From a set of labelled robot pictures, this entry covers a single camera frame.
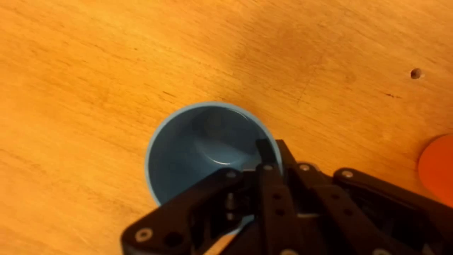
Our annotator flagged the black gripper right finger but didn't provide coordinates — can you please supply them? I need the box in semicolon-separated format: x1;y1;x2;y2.
274;139;453;255

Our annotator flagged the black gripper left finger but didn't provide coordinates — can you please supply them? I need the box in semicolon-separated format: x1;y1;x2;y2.
120;138;284;255

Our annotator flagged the blue plastic cup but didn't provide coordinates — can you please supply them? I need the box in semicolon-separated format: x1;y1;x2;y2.
143;101;284;238

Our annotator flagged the orange plastic cup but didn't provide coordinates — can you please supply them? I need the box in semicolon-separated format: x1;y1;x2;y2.
416;133;453;209

